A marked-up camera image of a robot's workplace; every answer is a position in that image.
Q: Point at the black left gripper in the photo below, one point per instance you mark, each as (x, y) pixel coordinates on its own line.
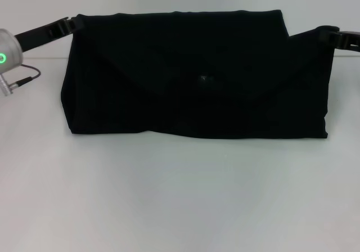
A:
(36, 36)

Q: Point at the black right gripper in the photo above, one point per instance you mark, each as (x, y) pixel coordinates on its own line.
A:
(351, 41)

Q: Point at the black shirt with FREE print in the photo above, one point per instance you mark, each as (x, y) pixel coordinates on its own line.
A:
(182, 80)

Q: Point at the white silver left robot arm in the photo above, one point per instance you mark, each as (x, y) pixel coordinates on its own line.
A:
(8, 49)

